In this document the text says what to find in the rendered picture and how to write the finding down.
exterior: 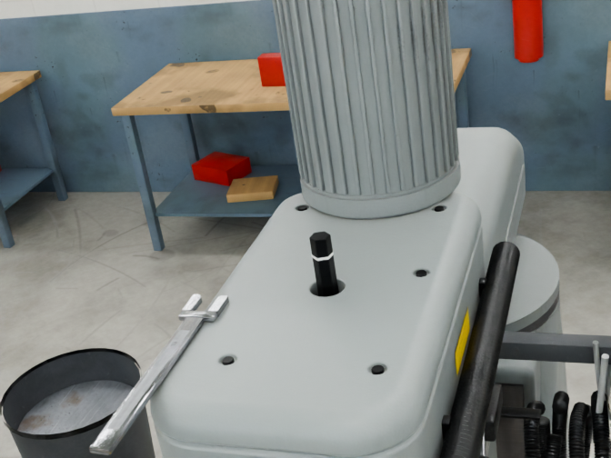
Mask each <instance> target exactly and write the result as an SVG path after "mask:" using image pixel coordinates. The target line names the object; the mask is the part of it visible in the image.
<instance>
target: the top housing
mask: <svg viewBox="0 0 611 458"><path fill-rule="evenodd" d="M323 231H325V232H327V233H328V234H330V235H331V242H332V248H333V252H334V261H335V268H336V279H337V285H338V292H339V294H336V295H333V296H327V297H320V296H318V291H317V285H316V275H315V268H314V263H313V257H312V251H311V245H310V240H309V237H310V236H311V235H312V234H313V233H317V232H323ZM480 278H486V275H485V261H484V246H483V233H482V225H481V213H480V209H479V207H478V205H477V204H476V202H475V201H474V200H473V199H472V198H470V197H469V196H467V195H466V194H462V193H459V192H452V193H451V194H450V195H449V196H447V197H446V198H445V199H443V200H442V201H440V202H438V203H436V204H433V205H431V206H429V207H427V208H425V209H422V210H420V211H417V212H413V213H411V214H404V215H399V216H394V217H388V218H379V219H349V218H342V217H337V216H332V215H330V214H325V213H322V212H320V211H318V210H316V209H315V208H314V207H312V206H311V205H309V204H308V203H307V202H306V200H305V199H304V197H303V194H302V193H301V194H296V195H293V196H291V197H289V198H287V199H285V200H284V202H282V203H281V204H280V205H279V206H278V208H277V209H276V210H275V212H274V214H273V215H272V216H271V218H270V219H269V221H268V222H267V224H266V225H265V227H264V228H263V230H262V231H261V232H260V234H259V235H258V236H257V238H256V239H255V240H254V242H253V243H252V245H251V246H250V248H249V249H248V250H247V252H246V253H245V255H244V256H243V258H242V259H241V261H240V262H239V264H238V265H237V266H236V268H235V270H234V271H233V272H232V273H231V274H230V276H229V277H228V279H227V280H226V281H225V283H224V285H223V286H222V288H221V289H220V290H219V292H218V293H217V295H216V296H215V298H214V299H213V301H212V302H211V304H209V305H208V307H207V308H206V310H205V312H208V310H209V309H210V307H211V306H212V305H213V303H214V302H215V300H216V299H217V297H219V296H220V295H227V296H228V299H229V303H228V304H227V306H226V307H225V309H224V310H223V312H222V313H221V314H220V315H219V317H217V318H216V319H215V321H214V322H213V323H206V322H204V324H203V325H202V327H201V328H200V330H199V331H198V332H197V334H196V335H195V337H194V338H193V340H192V341H191V343H190V344H189V345H188V346H187V347H186V349H185V351H184V352H183V353H182V355H181V356H180V358H179V359H178V360H177V362H176V363H175V365H174V366H173V368H172V369H171V371H170V372H169V374H168V375H167V376H166V378H165V379H164V381H163V382H162V383H161V384H160V386H159V387H158V388H157V390H156V391H155V393H154V394H153V396H152V397H151V399H150V409H151V415H152V418H153V421H154V426H155V432H156V436H157V439H158V442H159V446H160V449H161V453H162V456H163V458H440V454H441V450H442V446H443V434H442V420H443V416H444V415H450V414H451V411H452V407H453V403H454V400H455V396H456V389H457V386H458V382H459V380H460V379H459V378H460V374H461V372H462V368H463V364H464V360H465V357H466V351H467V347H468V344H469V340H470V335H471V333H472V329H473V325H474V321H475V318H476V311H477V308H478V304H479V301H480V299H479V286H478V283H479V279H480Z"/></svg>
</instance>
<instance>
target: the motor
mask: <svg viewBox="0 0 611 458"><path fill-rule="evenodd" d="M272 2H273V8H274V14H275V24H276V31H277V36H278V42H279V48H280V54H281V59H282V65H283V71H284V77H285V88H286V93H287V99H288V105H289V111H290V116H291V123H292V128H293V134H294V140H295V150H296V157H297V162H298V168H299V173H300V183H301V188H302V194H303V197H304V199H305V201H306V202H307V203H308V204H309V205H311V206H312V207H314V208H315V209H316V210H318V211H320V212H322V213H325V214H330V215H332V216H337V217H342V218H349V219H379V218H388V217H394V216H399V215H404V214H411V213H413V212H417V211H420V210H422V209H425V208H427V207H429V206H431V205H433V204H436V203H438V202H440V201H442V200H443V199H445V198H446V197H447V196H449V195H450V194H451V193H452V192H453V191H454V190H455V189H456V188H457V186H458V185H459V182H460V179H461V169H460V158H459V150H458V138H457V126H456V102H455V90H454V77H453V66H452V53H451V41H450V29H449V16H448V4H447V0H272Z"/></svg>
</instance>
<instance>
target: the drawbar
mask: <svg viewBox="0 0 611 458"><path fill-rule="evenodd" d="M309 240H310V245H311V251H312V255H313V256H314V257H316V258H322V257H328V256H329V255H330V254H331V253H332V252H333V248H332V242H331V235H330V234H328V233H327V232H325V231H323V232H317V233H313V234H312V235H311V236H310V237H309ZM313 263H314V268H315V275H316V285H317V291H318V296H320V297H327V296H333V295H336V294H339V292H338V285H337V279H336V268H335V261H334V255H332V256H331V257H330V258H329V259H328V260H322V261H317V260H316V259H314V258H313Z"/></svg>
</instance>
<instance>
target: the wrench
mask: <svg viewBox="0 0 611 458"><path fill-rule="evenodd" d="M201 303H202V298H201V294H194V295H193V296H192V297H191V298H190V300H189V301H188V302H187V304H186V305H185V307H184V308H183V309H182V310H183V311H182V312H181V313H180V314H179V315H178V318H179V320H180V321H183V322H182V323H181V325H180V326H179V327H178V329H177V330H176V331H175V333H174V334H173V336H172V337H171V338H170V340H169V341H168V342H167V344H166V345H165V347H164V348H163V349H162V351H161V352H160V353H159V355H158V356H157V357H156V358H155V359H154V361H153V362H152V363H151V365H150V366H149V368H148V369H147V370H146V372H145V373H144V375H143V376H142V377H141V379H140V380H139V381H138V383H137V384H136V385H135V387H134V388H133V390H132V391H131V392H130V394H129V395H128V396H127V397H126V398H125V400H124V401H123V402H122V404H121V405H120V406H119V408H118V409H117V410H116V412H115V413H114V415H113V416H112V418H111V419H110V420H109V422H108V423H107V424H106V426H105V427H104V429H103V430H102V431H101V433H100V434H98V436H97V437H96V438H95V440H94V441H93V443H92V444H91V445H90V447H89V450H90V453H96V454H104V455H110V454H111V453H112V452H113V451H114V449H115V448H116V446H117V445H118V444H119V443H120V441H121V440H122V438H123V437H124V436H125V434H126V432H127V431H128V430H129V428H130V427H131V425H132V424H133V423H134V421H135V419H136V418H137V416H138V415H139V414H140V413H141V412H142V410H143V409H144V408H145V406H146V404H147V403H148V402H149V400H150V399H151V397H152V396H153V394H154V393H155V391H156V390H157V388H158V387H159V386H160V384H161V383H162V382H163V381H164V379H165V378H166V376H167V375H168V374H169V372H170V371H171V369H172V368H173V366H174V365H175V363H176V362H177V360H178V359H179V358H180V356H181V355H182V353H183V352H184V351H185V349H186V347H187V346H188V345H189V344H190V343H191V341H192V340H193V338H194V337H195V335H196V334H197V332H198V331H199V330H200V328H201V327H202V325H203V324H204V322H206V323H213V322H214V321H215V319H216V318H217V317H219V315H220V314H221V313H222V312H223V310H224V309H225V307H226V306H227V304H228V303H229V299H228V296H227V295H220V296H219V297H217V299H216V300H215V302H214V303H213V305H212V306H211V307H210V309H209V310H208V312H204V311H197V308H198V307H199V305H200V304H201Z"/></svg>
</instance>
